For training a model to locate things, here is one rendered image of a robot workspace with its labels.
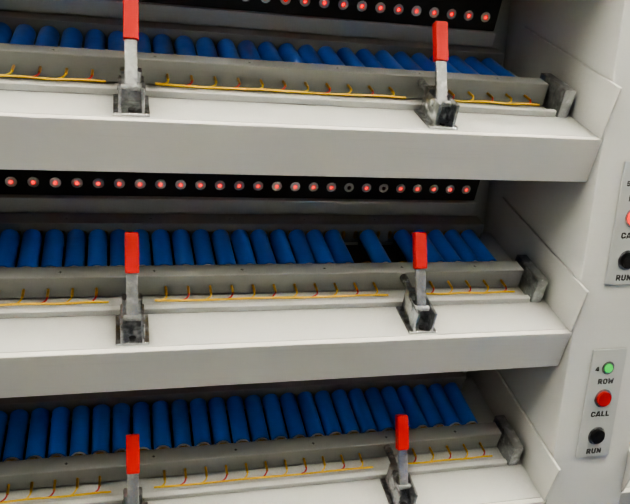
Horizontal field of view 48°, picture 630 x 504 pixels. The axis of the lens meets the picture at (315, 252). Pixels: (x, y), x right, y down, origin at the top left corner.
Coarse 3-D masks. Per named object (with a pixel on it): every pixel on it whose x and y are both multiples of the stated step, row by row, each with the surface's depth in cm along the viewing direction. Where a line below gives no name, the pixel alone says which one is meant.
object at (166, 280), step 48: (0, 288) 61; (48, 288) 62; (96, 288) 63; (144, 288) 65; (192, 288) 66; (240, 288) 67; (288, 288) 69; (336, 288) 69; (384, 288) 71; (432, 288) 71
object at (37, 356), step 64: (512, 256) 80; (0, 320) 60; (64, 320) 61; (192, 320) 63; (256, 320) 65; (320, 320) 66; (384, 320) 68; (448, 320) 69; (512, 320) 70; (576, 320) 69; (0, 384) 58; (64, 384) 59; (128, 384) 61; (192, 384) 62
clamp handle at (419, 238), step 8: (416, 232) 67; (424, 232) 67; (416, 240) 67; (424, 240) 67; (416, 248) 67; (424, 248) 67; (416, 256) 67; (424, 256) 67; (416, 264) 67; (424, 264) 67; (416, 272) 67; (424, 272) 67; (416, 280) 67; (424, 280) 67; (416, 288) 67; (424, 288) 67; (416, 296) 67; (424, 296) 67; (416, 304) 67; (424, 304) 67
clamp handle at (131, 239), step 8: (128, 232) 60; (136, 232) 60; (128, 240) 60; (136, 240) 60; (128, 248) 60; (136, 248) 60; (128, 256) 60; (136, 256) 60; (128, 264) 60; (136, 264) 60; (128, 272) 60; (136, 272) 60; (128, 280) 60; (136, 280) 60; (128, 288) 60; (136, 288) 60; (128, 296) 60; (136, 296) 60; (128, 304) 60; (136, 304) 60; (128, 312) 60; (136, 312) 60
